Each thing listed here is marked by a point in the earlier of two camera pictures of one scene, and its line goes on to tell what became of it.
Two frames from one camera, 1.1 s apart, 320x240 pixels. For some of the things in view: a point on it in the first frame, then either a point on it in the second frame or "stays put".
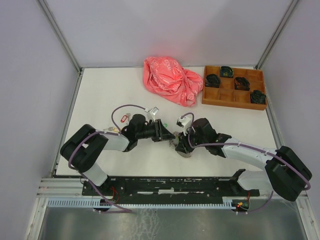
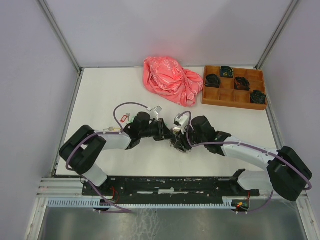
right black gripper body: (184, 141) stays put
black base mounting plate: (184, 186) stays put
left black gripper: (161, 133) stays put
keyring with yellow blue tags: (174, 141) → (176, 130)
